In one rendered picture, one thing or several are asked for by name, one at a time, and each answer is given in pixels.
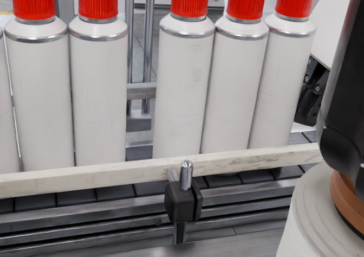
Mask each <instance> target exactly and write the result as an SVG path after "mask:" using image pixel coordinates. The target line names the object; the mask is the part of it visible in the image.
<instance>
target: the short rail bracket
mask: <svg viewBox="0 0 364 257"><path fill-rule="evenodd" d="M192 174H193V163H192V162H191V161H190V160H188V159H186V160H183V161H182V162H181V163H180V171H179V180H178V181H170V182H168V183H166V185H165V197H164V206H165V208H166V211H167V214H168V217H169V219H170V221H171V222H172V223H174V231H173V242H172V244H173V245H175V244H179V243H185V234H186V225H187V222H188V221H192V219H194V220H198V219H199V218H200V216H201V212H202V204H203V196H202V194H201V192H200V190H199V188H198V185H197V183H196V181H195V180H193V179H192Z"/></svg>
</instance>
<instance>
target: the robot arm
mask: <svg viewBox="0 0 364 257"><path fill-rule="evenodd" d="M349 1H350V0H319V2H318V3H317V5H316V7H315V8H314V9H313V11H312V13H311V14H310V16H309V18H310V19H311V21H312V22H313V23H314V25H315V26H316V33H315V36H314V40H313V45H312V48H311V52H310V56H309V60H308V64H307V71H306V73H305V76H304V80H303V83H304V84H305V85H303V87H302V89H301V93H300V97H299V100H298V104H297V109H296V113H295V117H294V122H295V123H299V124H302V125H306V126H310V127H314V126H315V125H316V123H317V116H318V114H319V110H320V107H321V102H322V99H323V95H324V91H325V88H326V85H327V81H328V77H329V73H330V70H331V67H332V63H333V59H334V55H335V52H336V48H337V44H338V41H339V38H340V34H341V30H342V26H343V23H344V20H345V16H346V12H347V9H348V5H349ZM324 67H325V68H324Z"/></svg>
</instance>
